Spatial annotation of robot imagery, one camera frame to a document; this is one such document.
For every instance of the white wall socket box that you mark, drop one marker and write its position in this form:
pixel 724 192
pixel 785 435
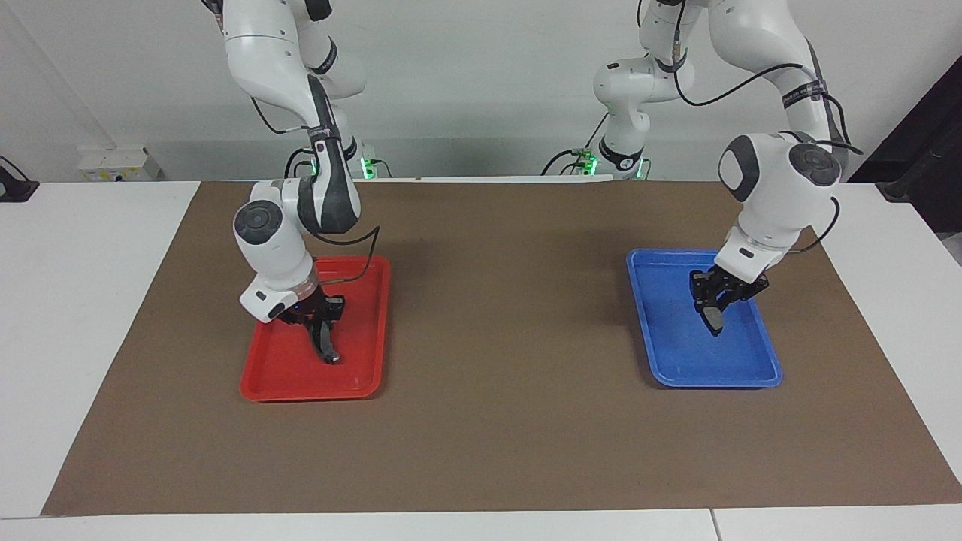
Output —
pixel 120 164

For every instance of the black furniture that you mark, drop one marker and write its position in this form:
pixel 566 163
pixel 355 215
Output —
pixel 939 150

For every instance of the small brake pad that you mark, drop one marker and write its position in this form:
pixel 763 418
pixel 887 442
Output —
pixel 715 324

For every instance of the curved dark brake pad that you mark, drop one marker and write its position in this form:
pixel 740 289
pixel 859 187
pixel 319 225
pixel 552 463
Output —
pixel 331 355

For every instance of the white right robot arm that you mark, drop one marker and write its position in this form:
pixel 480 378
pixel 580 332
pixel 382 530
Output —
pixel 270 240

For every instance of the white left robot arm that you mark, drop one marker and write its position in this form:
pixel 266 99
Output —
pixel 782 195

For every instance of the blue plastic tray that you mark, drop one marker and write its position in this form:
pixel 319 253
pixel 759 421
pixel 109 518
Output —
pixel 676 353

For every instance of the red plastic tray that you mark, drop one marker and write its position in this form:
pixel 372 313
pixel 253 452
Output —
pixel 285 368

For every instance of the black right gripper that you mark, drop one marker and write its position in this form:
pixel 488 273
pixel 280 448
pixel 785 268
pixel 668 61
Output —
pixel 319 309

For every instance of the brown table mat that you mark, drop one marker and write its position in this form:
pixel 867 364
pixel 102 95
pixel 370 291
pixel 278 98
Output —
pixel 511 421

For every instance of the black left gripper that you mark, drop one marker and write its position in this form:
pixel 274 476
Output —
pixel 725 285

